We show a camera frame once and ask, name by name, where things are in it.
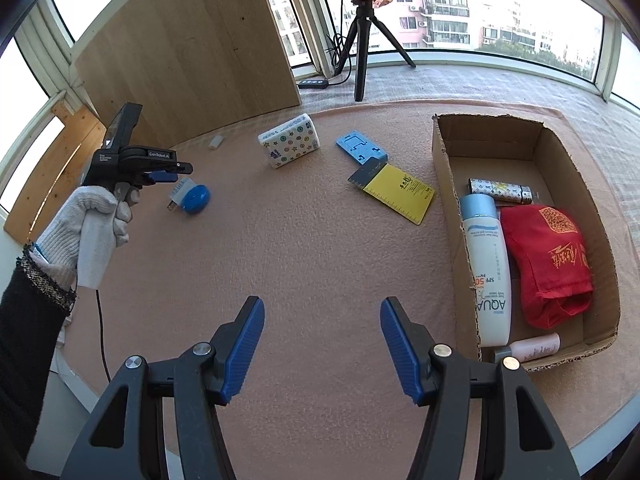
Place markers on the red cloth bag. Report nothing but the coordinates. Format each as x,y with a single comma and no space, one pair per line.
545,260

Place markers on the yellow black card box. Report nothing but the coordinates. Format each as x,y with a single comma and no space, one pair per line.
400,192

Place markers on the person's left hand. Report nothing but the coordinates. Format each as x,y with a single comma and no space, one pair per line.
65,230

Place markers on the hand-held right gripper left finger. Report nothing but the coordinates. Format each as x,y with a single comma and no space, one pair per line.
245,350

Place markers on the pine wood panel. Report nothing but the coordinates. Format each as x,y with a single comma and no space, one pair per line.
55,175

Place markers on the white sunscreen bottle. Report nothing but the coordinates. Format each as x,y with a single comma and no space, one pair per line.
487,270

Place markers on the person's left forearm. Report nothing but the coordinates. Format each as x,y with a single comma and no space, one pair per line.
25,335

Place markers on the small white bottle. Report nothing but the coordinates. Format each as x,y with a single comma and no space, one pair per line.
535,346

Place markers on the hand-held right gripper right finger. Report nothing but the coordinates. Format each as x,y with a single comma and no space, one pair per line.
400,350

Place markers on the black inline remote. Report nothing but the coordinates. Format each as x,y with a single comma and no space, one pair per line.
314,83

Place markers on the large light wooden board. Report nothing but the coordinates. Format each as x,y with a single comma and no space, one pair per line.
200,50

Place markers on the patterned tissue pack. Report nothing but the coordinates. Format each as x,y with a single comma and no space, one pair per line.
290,140

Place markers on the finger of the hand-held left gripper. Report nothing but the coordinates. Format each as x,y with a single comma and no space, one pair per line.
162,177
182,167

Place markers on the white window frame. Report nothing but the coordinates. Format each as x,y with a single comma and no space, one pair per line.
607,60

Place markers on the black tripod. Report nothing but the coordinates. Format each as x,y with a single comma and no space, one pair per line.
361,60

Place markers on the patterned lighter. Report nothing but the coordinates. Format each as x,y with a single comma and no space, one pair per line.
500,190

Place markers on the white charger plug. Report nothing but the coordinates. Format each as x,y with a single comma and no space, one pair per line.
176,195

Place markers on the cardboard box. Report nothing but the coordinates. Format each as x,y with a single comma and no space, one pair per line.
500,140

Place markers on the small white eraser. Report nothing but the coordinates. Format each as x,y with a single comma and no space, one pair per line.
216,142

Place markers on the blue plastic holder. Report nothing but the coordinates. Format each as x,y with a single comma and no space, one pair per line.
361,147

